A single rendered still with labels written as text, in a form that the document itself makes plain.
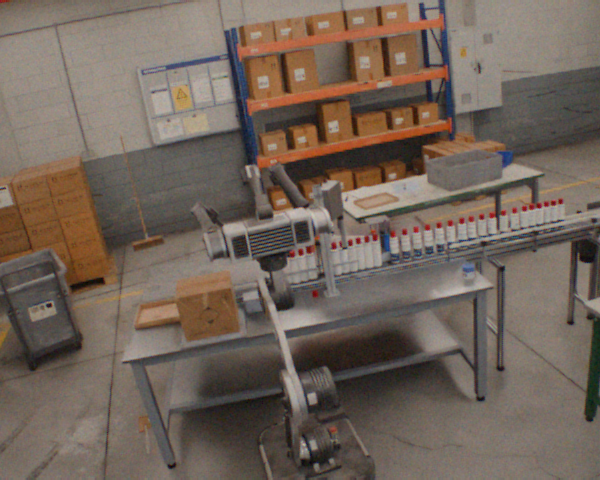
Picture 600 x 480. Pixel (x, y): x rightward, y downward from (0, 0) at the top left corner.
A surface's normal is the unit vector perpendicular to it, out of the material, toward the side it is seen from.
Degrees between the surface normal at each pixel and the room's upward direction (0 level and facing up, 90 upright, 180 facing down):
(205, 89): 91
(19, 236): 89
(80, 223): 90
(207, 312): 90
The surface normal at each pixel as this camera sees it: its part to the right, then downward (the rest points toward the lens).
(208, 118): 0.26, 0.31
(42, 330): 0.56, 0.28
